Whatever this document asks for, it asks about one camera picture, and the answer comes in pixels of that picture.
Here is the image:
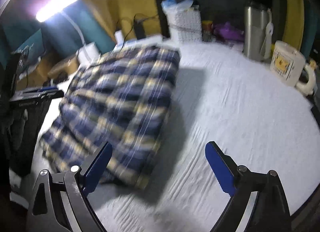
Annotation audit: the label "white lamp base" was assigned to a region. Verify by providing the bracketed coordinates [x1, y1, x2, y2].
[77, 42, 100, 67]

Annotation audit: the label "steel thermos bottle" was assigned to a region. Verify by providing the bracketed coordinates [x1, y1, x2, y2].
[243, 2, 273, 61]

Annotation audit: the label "tan plastic box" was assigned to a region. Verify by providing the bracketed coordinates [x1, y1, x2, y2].
[48, 54, 79, 79]

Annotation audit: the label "white power strip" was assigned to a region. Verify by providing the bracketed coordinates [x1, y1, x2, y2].
[124, 34, 163, 48]

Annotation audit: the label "purple cloth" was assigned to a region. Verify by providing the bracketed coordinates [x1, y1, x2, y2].
[213, 22, 245, 42]

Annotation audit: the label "black charger adapter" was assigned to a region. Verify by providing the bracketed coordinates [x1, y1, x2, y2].
[133, 19, 146, 40]

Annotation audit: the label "white charger adapter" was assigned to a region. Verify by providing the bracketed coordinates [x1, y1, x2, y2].
[114, 30, 124, 44]

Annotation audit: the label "teal curtain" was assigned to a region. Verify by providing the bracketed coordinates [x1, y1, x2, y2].
[1, 1, 115, 57]

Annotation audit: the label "blue yellow plaid pants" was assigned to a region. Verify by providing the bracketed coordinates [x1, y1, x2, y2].
[39, 45, 181, 189]

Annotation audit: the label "white perforated basket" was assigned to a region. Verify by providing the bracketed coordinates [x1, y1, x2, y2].
[167, 9, 202, 43]

